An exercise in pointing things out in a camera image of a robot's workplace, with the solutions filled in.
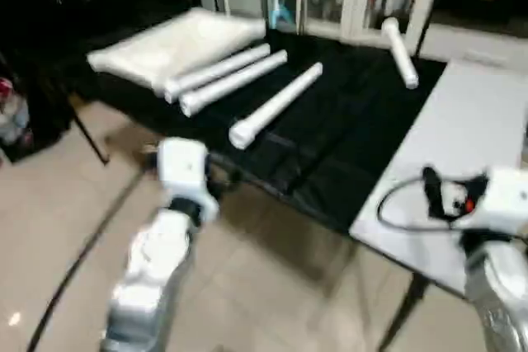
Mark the white plastic table leg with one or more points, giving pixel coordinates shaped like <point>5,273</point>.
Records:
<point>235,82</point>
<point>400,53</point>
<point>214,72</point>
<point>276,105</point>

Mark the white plastic table top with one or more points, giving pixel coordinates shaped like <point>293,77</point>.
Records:
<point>181,43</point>

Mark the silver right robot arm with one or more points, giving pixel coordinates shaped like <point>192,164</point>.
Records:
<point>503,302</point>

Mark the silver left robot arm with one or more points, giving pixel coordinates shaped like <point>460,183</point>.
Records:
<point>153,269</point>

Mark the white side table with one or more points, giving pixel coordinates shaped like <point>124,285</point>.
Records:
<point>445,146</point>

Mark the black table mat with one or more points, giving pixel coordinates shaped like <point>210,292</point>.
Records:
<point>346,138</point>

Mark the black side table leg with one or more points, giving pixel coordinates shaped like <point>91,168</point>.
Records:
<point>404,311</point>

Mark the black stand leg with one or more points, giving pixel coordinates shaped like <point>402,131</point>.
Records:
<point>87,133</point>

